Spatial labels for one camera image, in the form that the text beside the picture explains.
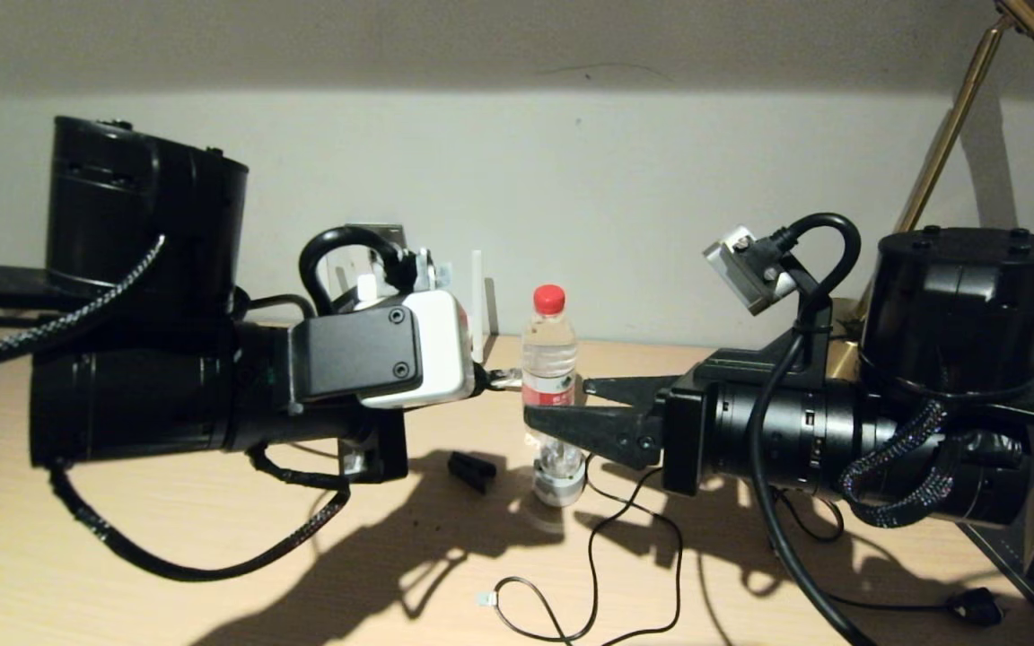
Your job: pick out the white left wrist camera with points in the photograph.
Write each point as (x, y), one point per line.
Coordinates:
(409, 350)

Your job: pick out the small black clip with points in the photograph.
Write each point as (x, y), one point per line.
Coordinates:
(472, 471)

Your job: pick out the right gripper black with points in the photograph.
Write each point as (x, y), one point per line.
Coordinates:
(683, 440)

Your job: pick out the water bottle red cap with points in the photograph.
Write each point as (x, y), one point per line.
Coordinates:
(548, 359)

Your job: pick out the white power adapter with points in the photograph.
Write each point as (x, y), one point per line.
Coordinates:
(364, 262)

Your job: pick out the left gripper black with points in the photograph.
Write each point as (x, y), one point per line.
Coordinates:
(382, 453)

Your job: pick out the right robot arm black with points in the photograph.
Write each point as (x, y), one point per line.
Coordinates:
(957, 359)

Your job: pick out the small glass dome white base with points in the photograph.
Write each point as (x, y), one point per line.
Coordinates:
(559, 484)

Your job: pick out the brass desk lamp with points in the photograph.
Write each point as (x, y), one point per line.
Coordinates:
(950, 126)

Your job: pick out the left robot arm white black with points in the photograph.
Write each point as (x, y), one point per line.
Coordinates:
(140, 404)

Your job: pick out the grey wall socket plate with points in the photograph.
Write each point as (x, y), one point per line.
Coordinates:
(382, 231)

